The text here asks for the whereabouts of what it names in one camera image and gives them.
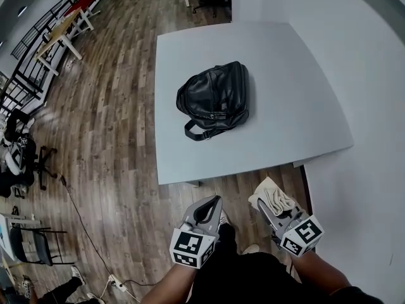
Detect person's right forearm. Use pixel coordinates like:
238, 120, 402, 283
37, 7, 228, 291
289, 250, 352, 297

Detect person's left forearm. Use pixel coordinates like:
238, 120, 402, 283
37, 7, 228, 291
135, 258, 200, 304

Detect black metal railing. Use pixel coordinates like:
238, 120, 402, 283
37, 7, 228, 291
0, 0, 107, 107

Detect person's black shirt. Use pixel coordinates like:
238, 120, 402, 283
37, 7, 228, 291
189, 251, 390, 304

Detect white power strip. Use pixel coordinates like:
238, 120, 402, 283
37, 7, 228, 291
107, 274, 126, 293

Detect black leather backpack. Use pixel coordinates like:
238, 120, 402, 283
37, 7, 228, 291
176, 61, 250, 142

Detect red table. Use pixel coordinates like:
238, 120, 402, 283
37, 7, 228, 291
65, 0, 102, 17

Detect black swivel chair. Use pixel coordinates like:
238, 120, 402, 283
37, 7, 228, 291
33, 146, 59, 191

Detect person's black trousers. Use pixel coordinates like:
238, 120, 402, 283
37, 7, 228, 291
217, 222, 238, 259

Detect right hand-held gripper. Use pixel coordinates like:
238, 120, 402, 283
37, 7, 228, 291
256, 198, 325, 259

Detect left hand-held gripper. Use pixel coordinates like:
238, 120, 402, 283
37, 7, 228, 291
169, 195, 224, 270

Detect black equipment pile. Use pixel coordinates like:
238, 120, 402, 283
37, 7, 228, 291
0, 109, 37, 199

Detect black floor cable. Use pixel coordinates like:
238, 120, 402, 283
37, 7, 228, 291
59, 175, 111, 278

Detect black folding chair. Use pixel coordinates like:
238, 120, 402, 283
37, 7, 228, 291
9, 226, 77, 267

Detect beige cloth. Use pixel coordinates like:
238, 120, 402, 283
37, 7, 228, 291
248, 176, 297, 217

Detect wooden desk with white legs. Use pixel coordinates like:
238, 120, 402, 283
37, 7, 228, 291
34, 6, 96, 75

